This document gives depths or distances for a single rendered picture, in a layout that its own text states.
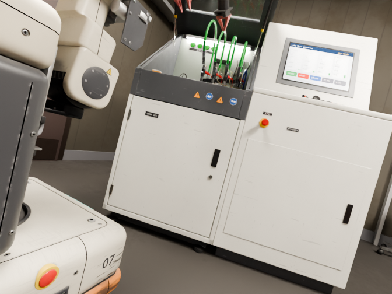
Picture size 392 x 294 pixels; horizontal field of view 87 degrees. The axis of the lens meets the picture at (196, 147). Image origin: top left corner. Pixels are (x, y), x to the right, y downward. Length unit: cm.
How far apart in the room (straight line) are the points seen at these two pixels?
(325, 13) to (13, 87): 334
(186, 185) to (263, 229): 48
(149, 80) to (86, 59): 60
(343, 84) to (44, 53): 152
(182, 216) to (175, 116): 57
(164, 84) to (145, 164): 48
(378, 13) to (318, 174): 257
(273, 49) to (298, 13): 191
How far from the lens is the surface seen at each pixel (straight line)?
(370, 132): 135
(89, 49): 77
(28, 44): 51
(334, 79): 162
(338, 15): 346
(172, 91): 124
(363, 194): 135
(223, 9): 123
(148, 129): 125
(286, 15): 351
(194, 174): 118
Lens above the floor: 63
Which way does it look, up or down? 3 degrees down
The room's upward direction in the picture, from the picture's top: 14 degrees clockwise
